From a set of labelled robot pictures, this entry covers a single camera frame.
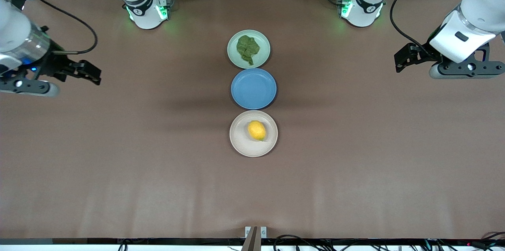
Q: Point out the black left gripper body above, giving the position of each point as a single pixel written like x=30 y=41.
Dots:
x=423 y=56

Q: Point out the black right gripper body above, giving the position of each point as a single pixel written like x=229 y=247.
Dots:
x=54 y=65

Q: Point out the green lettuce leaf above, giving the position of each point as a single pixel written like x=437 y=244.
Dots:
x=247 y=47

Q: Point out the yellow lemon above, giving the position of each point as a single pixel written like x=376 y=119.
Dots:
x=256 y=130

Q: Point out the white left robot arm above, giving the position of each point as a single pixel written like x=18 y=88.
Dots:
x=479 y=14

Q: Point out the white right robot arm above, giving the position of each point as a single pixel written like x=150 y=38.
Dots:
x=15 y=26

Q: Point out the blue plate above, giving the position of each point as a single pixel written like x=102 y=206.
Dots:
x=253 y=88

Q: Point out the light green plate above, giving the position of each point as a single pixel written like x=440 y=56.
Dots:
x=248 y=49

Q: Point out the white plate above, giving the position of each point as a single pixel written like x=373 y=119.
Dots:
x=240 y=136

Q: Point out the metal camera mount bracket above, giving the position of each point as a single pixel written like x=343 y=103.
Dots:
x=255 y=237

